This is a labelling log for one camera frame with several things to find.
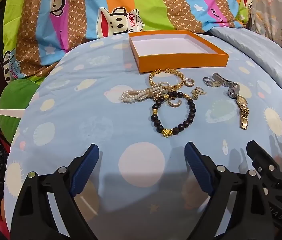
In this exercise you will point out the silver wristwatch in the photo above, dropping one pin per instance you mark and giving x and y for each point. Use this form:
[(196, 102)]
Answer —
[(221, 78)]

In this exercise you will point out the green cushion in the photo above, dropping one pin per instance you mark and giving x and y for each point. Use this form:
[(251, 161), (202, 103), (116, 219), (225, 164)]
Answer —
[(13, 100)]

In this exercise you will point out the light blue pillow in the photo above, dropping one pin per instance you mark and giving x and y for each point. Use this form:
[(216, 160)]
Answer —
[(268, 55)]

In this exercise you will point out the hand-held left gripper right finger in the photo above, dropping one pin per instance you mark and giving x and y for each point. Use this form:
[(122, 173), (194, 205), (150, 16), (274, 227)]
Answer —
[(197, 165)]

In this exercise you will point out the colourful monkey printed blanket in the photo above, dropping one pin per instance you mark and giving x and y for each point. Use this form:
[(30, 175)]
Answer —
[(81, 17)]

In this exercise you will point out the gold wristwatch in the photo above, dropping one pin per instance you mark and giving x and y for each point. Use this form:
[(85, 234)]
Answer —
[(240, 102)]

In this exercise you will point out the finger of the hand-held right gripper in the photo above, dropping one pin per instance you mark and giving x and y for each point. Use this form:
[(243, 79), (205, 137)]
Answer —
[(258, 153)]

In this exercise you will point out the orange cardboard box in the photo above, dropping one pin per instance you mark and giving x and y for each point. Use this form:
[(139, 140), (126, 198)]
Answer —
[(181, 63)]

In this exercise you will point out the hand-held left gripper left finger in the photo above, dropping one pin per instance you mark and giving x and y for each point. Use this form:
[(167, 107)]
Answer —
[(87, 170)]

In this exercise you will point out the gold leaf bangle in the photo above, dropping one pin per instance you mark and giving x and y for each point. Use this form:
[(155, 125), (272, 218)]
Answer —
[(180, 76)]

